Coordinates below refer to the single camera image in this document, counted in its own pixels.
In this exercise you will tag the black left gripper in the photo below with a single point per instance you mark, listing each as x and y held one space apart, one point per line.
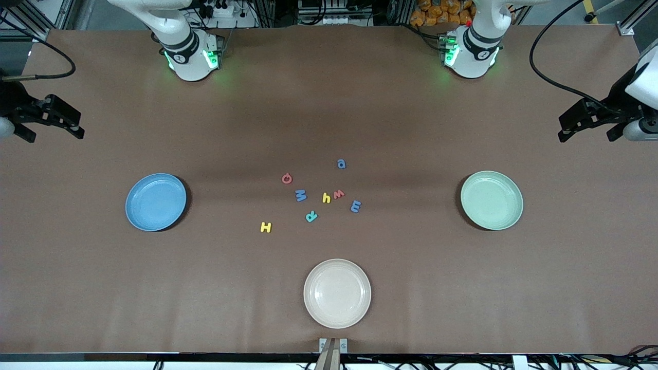
618 99

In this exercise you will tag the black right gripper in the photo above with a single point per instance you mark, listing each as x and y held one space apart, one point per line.
11 102

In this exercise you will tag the yellow capital letter H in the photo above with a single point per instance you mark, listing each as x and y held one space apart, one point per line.
266 227

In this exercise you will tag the red capital letter G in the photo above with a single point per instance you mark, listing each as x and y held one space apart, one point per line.
283 179

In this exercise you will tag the blue lowercase letter m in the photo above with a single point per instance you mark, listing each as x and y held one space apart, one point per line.
352 206

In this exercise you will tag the red lowercase letter w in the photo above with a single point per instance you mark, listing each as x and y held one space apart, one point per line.
339 195

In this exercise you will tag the blue capital letter M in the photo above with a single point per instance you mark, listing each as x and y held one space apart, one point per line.
300 196

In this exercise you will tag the teal capital letter R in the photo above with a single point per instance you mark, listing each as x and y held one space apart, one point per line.
311 216

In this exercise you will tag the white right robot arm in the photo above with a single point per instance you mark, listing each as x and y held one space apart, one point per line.
193 64

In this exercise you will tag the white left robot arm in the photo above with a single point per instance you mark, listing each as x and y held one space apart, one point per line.
470 59

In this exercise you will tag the green plate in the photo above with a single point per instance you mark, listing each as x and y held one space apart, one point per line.
491 200

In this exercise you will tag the blue plate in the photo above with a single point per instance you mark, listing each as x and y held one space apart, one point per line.
154 203

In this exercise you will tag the beige plate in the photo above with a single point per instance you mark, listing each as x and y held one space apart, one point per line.
336 293

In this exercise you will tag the orange packaged items pile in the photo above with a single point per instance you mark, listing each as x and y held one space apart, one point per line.
437 13

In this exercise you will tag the white power strip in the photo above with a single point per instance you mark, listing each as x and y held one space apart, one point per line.
231 23

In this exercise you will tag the aluminium frame profile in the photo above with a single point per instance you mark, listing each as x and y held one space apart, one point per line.
38 36
624 28

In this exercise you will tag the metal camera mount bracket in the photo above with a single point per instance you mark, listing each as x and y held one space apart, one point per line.
333 354

